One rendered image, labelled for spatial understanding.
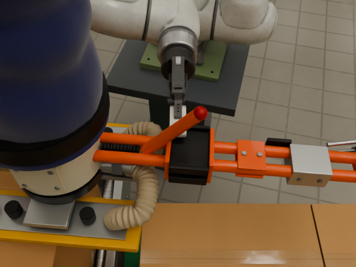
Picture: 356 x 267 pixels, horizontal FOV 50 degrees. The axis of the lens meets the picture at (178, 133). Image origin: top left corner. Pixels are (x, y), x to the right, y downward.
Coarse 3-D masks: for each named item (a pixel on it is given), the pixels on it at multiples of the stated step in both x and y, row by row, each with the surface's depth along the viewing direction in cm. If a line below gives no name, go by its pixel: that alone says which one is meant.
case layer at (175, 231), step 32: (160, 224) 130; (192, 224) 130; (224, 224) 130; (256, 224) 130; (288, 224) 130; (320, 224) 130; (352, 224) 130; (160, 256) 124; (192, 256) 124; (224, 256) 124; (256, 256) 124; (288, 256) 124; (320, 256) 124; (352, 256) 124
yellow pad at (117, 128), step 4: (108, 124) 86; (112, 124) 86; (116, 124) 86; (120, 124) 86; (124, 124) 86; (128, 124) 87; (108, 128) 82; (112, 128) 85; (116, 128) 85; (120, 128) 85; (124, 128) 85; (112, 132) 81; (116, 132) 84; (120, 132) 84; (140, 148) 83
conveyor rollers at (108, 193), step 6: (108, 180) 140; (108, 186) 138; (102, 192) 139; (108, 192) 137; (108, 198) 136; (96, 252) 124; (102, 252) 124; (96, 258) 123; (102, 258) 123; (96, 264) 122; (102, 264) 122
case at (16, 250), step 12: (0, 180) 94; (12, 180) 94; (96, 192) 124; (0, 252) 84; (12, 252) 84; (24, 252) 84; (36, 252) 84; (48, 252) 84; (60, 252) 87; (72, 252) 96; (84, 252) 109; (0, 264) 82; (12, 264) 82; (24, 264) 82; (36, 264) 82; (48, 264) 82; (60, 264) 87; (72, 264) 97; (84, 264) 109
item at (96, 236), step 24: (0, 192) 75; (24, 192) 75; (0, 216) 71; (24, 216) 72; (72, 216) 72; (96, 216) 72; (0, 240) 70; (24, 240) 70; (48, 240) 69; (72, 240) 70; (96, 240) 70; (120, 240) 70
